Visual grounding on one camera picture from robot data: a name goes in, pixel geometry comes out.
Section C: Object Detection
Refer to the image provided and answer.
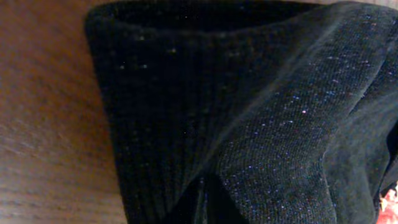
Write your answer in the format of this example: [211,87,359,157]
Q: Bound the pink crumpled shirt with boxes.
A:
[376,182,397,224]

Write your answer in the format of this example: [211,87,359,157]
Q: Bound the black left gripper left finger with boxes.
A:
[161,177,205,224]

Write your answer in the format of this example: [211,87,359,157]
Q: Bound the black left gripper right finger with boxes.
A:
[205,174,249,224]

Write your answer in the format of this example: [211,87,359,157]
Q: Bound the black sparkly cardigan pearl buttons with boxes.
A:
[85,1,397,224]

